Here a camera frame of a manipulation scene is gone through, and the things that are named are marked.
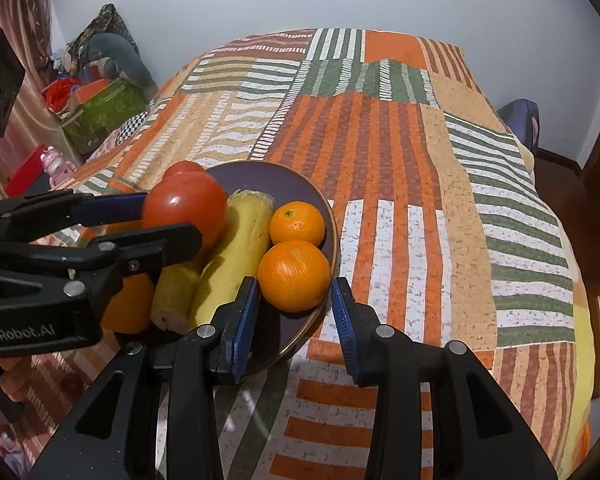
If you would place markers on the blue bag beside bed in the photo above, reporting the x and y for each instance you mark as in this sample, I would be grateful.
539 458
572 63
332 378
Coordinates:
520 122

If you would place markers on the small red tomato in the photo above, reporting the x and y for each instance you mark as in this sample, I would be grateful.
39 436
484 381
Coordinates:
182 167

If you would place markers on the red gift box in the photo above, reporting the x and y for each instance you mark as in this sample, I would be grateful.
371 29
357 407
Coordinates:
22 175

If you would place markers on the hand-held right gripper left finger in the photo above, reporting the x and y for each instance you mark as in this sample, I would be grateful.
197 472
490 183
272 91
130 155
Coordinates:
242 330

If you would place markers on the large orange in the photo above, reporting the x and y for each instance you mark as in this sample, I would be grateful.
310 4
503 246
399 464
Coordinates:
293 277
130 310

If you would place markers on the large red tomato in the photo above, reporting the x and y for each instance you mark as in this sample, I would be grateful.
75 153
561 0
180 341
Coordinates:
190 205

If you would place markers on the orange box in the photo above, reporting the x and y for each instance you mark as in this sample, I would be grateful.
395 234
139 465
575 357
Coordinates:
92 92

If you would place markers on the purple plate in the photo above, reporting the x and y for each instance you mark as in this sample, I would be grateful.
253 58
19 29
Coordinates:
280 332

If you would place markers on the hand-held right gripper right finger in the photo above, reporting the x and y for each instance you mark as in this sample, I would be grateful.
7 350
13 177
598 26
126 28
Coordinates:
345 330

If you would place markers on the striped patchwork blanket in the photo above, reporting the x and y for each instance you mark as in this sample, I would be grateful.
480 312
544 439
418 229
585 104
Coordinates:
405 185

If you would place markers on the small orange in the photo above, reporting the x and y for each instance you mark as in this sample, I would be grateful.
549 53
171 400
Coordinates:
297 224

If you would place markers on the dark patterned cushion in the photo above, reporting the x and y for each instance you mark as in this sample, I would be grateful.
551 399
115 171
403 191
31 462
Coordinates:
105 20

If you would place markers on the green storage box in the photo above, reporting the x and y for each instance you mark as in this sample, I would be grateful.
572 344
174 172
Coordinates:
105 115

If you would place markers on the yellow-green sugarcane piece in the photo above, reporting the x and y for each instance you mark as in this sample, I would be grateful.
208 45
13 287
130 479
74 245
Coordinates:
240 245
172 300

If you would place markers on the red bag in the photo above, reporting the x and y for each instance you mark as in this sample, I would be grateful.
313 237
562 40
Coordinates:
57 95

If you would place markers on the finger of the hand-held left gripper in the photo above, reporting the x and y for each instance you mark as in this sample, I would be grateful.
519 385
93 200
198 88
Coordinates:
115 207
160 245

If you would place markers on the pink toy figure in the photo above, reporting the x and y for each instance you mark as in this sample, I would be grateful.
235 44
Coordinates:
57 167

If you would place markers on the striped brown curtain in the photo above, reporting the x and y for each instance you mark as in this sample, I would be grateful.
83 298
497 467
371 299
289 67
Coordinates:
25 60

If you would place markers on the black-white checkered cloth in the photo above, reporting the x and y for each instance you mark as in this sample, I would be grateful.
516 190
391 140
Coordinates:
132 125

